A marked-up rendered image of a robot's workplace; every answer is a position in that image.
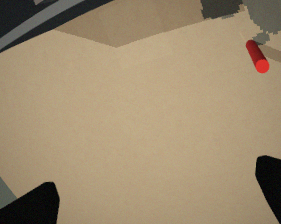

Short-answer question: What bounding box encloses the dark red peg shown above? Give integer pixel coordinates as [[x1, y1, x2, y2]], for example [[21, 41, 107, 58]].
[[245, 40, 269, 73]]

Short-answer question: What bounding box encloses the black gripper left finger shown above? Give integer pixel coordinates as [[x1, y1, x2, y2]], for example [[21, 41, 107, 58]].
[[0, 181, 60, 224]]

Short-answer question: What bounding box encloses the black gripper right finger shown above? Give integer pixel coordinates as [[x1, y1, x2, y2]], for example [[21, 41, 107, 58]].
[[254, 156, 281, 224]]

